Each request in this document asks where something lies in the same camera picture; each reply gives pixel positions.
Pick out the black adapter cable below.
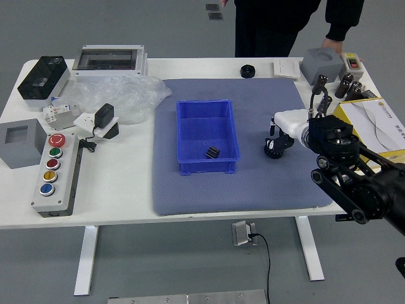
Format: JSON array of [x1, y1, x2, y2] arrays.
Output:
[[77, 126, 99, 153]]

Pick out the big black gear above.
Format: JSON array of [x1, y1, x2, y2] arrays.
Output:
[[263, 139, 285, 160]]

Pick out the black power adapter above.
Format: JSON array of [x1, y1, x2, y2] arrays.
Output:
[[92, 103, 115, 130]]

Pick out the five-button control box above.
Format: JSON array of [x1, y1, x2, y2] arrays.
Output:
[[30, 132, 84, 219]]

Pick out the black floor plug and cord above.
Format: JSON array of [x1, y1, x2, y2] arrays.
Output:
[[248, 232, 272, 304]]

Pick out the clear plastic bag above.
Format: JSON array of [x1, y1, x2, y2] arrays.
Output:
[[52, 74, 173, 126]]

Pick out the black round ring nut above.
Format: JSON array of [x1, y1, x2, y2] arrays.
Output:
[[239, 64, 256, 79]]

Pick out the yellow and white carton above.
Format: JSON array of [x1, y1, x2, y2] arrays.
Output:
[[333, 97, 405, 168]]

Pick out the person's left hand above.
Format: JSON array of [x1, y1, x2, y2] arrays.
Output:
[[321, 37, 345, 56]]

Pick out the grey-blue foam mat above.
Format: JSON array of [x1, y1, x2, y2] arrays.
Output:
[[151, 77, 334, 217]]

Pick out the person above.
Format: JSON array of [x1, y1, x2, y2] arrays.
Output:
[[220, 0, 365, 58]]

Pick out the white distribution box clear window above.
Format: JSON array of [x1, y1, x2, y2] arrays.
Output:
[[72, 44, 149, 84]]

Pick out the white table leg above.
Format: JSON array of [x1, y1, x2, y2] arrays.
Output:
[[73, 225, 99, 297], [296, 215, 326, 282]]

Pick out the grey metal plate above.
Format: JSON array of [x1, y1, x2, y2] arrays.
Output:
[[107, 289, 268, 304]]

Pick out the black socket base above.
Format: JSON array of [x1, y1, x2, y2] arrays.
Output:
[[103, 122, 120, 140]]

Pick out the grey block with round hole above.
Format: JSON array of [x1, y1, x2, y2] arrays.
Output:
[[299, 46, 345, 86]]

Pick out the blue plastic box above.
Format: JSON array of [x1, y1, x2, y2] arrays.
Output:
[[175, 99, 240, 177]]

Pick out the grey block with square hole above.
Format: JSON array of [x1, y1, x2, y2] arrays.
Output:
[[0, 118, 48, 170]]

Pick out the white circuit breaker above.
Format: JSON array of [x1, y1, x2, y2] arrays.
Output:
[[42, 103, 84, 131]]

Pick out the silver floor socket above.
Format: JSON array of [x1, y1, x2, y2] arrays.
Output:
[[232, 220, 259, 247]]

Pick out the white box with black lid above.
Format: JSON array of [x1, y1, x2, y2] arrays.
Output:
[[16, 56, 71, 108]]

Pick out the white wall switch panel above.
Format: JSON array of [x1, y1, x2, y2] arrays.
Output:
[[272, 58, 301, 80]]

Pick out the white socket plate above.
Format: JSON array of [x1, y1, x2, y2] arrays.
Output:
[[73, 112, 120, 139]]

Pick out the beige two-button switch box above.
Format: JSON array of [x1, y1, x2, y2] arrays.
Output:
[[340, 52, 364, 74]]

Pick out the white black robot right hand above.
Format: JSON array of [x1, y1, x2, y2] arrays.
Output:
[[264, 109, 309, 159]]

